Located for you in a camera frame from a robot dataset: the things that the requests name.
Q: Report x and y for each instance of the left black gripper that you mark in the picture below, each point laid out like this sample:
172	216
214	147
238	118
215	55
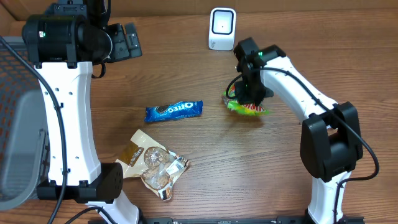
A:
118	33

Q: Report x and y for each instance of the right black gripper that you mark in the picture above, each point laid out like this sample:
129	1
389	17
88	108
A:
245	98

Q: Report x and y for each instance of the Haribo gummy worms bag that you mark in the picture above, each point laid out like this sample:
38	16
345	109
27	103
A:
245	109

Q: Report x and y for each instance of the blue Oreo cookie pack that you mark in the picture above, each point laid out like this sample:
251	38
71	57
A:
180	110

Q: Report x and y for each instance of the beige brown cookie bag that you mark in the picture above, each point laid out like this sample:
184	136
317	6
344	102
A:
158	167

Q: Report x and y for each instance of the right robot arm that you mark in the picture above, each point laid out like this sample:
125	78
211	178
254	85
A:
329	147

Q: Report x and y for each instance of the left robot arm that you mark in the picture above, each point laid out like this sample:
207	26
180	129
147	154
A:
63	45

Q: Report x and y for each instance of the white barcode scanner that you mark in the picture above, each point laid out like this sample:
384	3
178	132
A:
222	29

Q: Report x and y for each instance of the grey plastic basket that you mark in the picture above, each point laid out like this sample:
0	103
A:
24	135

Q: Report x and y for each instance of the cardboard back wall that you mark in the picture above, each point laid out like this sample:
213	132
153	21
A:
133	8

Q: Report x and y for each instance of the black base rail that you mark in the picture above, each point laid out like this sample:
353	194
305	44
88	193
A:
278	220

